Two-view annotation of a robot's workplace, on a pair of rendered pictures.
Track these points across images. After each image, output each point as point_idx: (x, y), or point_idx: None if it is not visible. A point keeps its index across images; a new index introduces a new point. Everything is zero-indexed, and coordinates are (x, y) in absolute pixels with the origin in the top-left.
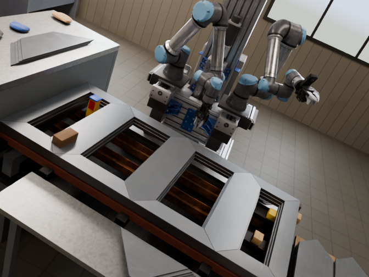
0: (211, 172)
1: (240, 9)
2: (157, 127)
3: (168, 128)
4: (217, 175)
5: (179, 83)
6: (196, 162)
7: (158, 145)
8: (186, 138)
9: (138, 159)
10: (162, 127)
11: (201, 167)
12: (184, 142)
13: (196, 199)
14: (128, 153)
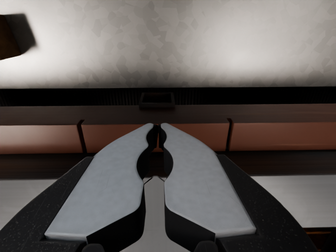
0: (283, 71)
1: None
2: (1, 224)
3: (28, 189)
4: (309, 70)
5: None
6: (220, 64)
7: (62, 88)
8: (148, 185)
9: (61, 102)
10: (5, 205)
11: (242, 75)
12: (155, 218)
13: None
14: (28, 101)
